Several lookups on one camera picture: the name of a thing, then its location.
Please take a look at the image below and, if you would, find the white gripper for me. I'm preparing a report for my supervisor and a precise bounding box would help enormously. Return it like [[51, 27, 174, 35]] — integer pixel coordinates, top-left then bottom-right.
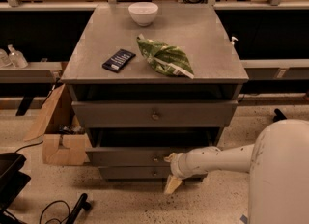
[[164, 153, 193, 194]]

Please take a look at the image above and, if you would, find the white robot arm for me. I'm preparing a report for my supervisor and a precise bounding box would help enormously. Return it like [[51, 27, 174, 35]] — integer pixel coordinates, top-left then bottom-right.
[[164, 119, 309, 224]]

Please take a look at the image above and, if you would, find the grey drawer cabinet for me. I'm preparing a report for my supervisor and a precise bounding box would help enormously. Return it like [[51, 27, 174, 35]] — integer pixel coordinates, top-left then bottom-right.
[[61, 2, 250, 149]]

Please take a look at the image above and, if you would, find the grey top drawer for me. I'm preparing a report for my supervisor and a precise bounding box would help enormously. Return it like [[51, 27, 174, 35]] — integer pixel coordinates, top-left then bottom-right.
[[72, 100, 237, 128]]

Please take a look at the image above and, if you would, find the blue floor tape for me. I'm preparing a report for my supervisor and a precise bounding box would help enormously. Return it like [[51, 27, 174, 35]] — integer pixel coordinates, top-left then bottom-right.
[[240, 215, 248, 224]]

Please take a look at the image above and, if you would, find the open cardboard box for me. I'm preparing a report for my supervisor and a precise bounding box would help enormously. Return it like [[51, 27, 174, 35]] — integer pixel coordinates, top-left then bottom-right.
[[24, 85, 91, 166]]

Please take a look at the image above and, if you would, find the green chip bag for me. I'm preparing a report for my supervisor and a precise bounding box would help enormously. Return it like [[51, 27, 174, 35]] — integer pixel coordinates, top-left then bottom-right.
[[136, 34, 194, 79]]

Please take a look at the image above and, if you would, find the black equipment leg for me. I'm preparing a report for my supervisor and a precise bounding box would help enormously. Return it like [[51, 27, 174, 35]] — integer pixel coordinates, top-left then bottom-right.
[[273, 108, 287, 122]]

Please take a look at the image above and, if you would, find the white pump bottle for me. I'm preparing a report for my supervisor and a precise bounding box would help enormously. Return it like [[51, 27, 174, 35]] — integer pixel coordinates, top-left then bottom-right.
[[231, 36, 239, 45]]

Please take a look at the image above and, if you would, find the black chair base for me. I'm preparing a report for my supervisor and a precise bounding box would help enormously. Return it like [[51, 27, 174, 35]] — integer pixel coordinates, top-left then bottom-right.
[[0, 153, 31, 224]]

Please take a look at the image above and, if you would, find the white ceramic bowl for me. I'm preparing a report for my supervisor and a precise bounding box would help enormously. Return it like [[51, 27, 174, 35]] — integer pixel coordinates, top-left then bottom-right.
[[128, 2, 158, 26]]

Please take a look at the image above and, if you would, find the clear sanitizer bottle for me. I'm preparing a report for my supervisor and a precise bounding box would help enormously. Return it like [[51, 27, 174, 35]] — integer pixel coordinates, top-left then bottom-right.
[[8, 44, 28, 69]]

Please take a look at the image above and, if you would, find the clear plastic bottle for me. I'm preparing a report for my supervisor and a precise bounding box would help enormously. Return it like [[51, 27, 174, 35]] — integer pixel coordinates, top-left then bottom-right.
[[0, 49, 12, 68]]

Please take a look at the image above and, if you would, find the black floor cable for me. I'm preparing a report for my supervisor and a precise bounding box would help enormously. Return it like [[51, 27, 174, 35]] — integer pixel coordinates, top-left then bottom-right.
[[38, 199, 72, 224]]

